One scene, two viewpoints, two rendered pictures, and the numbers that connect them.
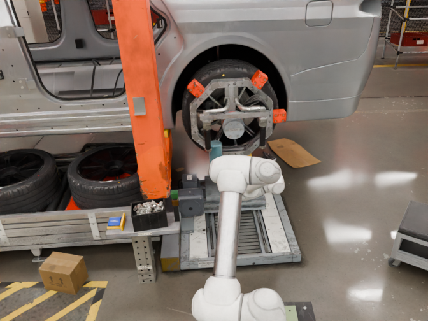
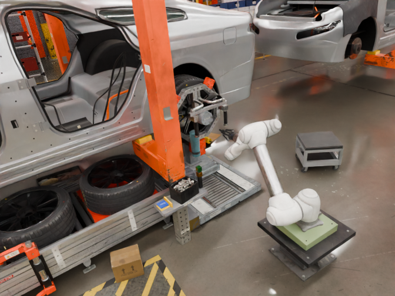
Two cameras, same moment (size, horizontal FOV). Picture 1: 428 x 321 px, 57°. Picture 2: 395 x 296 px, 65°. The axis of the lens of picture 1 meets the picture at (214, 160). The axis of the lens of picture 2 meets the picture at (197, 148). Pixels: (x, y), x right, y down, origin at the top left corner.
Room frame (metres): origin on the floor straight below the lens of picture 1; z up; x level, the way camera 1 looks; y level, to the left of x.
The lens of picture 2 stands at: (0.07, 1.34, 2.01)
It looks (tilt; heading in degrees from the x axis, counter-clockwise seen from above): 29 degrees down; 328
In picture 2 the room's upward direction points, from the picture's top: 5 degrees counter-clockwise
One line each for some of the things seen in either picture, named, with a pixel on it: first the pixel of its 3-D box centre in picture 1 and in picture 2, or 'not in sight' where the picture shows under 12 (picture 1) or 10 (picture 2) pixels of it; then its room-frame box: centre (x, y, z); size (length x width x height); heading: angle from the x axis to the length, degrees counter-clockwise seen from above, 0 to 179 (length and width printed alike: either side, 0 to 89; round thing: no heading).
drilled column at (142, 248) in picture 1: (144, 253); (181, 221); (1.85, 0.46, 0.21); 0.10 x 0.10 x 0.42; 2
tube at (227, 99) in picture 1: (216, 100); (193, 101); (2.28, -0.03, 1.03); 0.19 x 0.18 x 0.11; 2
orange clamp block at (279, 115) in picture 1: (278, 115); not in sight; (2.42, -0.44, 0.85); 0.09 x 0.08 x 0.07; 92
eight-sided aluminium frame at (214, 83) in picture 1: (231, 118); (196, 113); (2.41, -0.13, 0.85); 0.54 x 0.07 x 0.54; 92
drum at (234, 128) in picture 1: (232, 123); (200, 115); (2.33, -0.13, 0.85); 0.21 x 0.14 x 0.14; 2
